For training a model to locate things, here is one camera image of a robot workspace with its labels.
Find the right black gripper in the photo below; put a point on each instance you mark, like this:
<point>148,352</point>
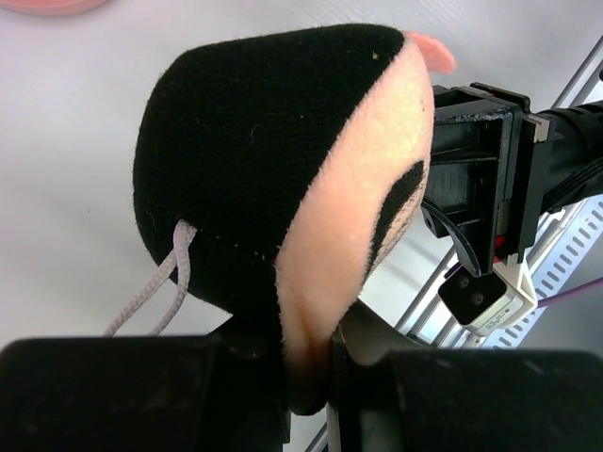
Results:
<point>490,174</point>

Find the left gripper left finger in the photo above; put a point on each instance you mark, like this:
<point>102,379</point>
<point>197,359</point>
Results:
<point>223,391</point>

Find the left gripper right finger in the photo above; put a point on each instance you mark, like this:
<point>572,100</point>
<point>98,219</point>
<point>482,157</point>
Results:
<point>391,394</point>

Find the black-haired doll plush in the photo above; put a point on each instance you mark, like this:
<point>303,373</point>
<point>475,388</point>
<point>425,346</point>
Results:
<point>273,174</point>

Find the pink three-tier shelf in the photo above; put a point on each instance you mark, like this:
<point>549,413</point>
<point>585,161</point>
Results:
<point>51,7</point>

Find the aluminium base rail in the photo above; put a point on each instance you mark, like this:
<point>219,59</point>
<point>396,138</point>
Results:
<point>427,321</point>

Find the white slotted cable duct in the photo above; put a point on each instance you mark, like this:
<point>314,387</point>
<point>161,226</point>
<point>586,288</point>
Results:
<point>555,268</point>

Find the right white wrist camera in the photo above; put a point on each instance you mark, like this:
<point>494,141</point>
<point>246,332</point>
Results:
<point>491,302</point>

